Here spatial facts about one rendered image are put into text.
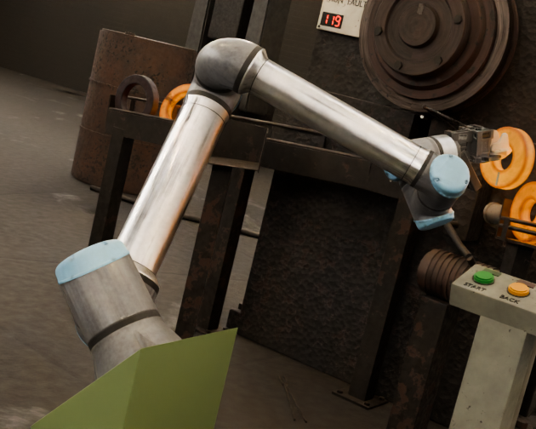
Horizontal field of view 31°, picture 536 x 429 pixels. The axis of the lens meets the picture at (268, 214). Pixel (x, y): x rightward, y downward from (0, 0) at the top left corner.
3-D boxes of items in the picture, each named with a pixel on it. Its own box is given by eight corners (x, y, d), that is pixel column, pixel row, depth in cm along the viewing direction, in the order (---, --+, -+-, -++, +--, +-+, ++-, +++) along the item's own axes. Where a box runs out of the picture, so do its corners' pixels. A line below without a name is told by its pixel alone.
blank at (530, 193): (524, 253, 248) (513, 250, 247) (516, 199, 255) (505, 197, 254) (563, 228, 235) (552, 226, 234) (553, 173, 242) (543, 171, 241)
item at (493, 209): (498, 225, 262) (503, 203, 262) (518, 230, 254) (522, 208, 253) (480, 221, 260) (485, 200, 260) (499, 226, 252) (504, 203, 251)
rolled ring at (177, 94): (157, 136, 334) (162, 140, 337) (202, 125, 326) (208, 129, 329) (160, 90, 341) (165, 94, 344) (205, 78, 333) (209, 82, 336)
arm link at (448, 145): (443, 177, 227) (418, 168, 235) (459, 174, 229) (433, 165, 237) (445, 140, 224) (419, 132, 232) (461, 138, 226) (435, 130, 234)
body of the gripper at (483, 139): (497, 128, 232) (459, 134, 227) (494, 163, 235) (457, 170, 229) (476, 123, 239) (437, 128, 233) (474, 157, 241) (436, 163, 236)
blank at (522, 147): (495, 126, 249) (486, 123, 247) (541, 132, 236) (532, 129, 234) (482, 185, 250) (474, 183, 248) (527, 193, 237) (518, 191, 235)
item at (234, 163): (137, 327, 309) (185, 108, 297) (217, 345, 309) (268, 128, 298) (128, 345, 288) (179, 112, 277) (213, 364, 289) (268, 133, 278)
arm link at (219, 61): (214, 9, 212) (482, 161, 206) (211, 38, 223) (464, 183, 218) (186, 47, 208) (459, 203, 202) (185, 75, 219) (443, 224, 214)
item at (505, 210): (517, 243, 254) (526, 203, 254) (519, 243, 254) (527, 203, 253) (494, 238, 252) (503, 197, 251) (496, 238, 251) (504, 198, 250)
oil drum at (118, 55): (117, 174, 614) (147, 36, 600) (187, 198, 582) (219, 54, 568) (48, 169, 565) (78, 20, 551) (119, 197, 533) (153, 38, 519)
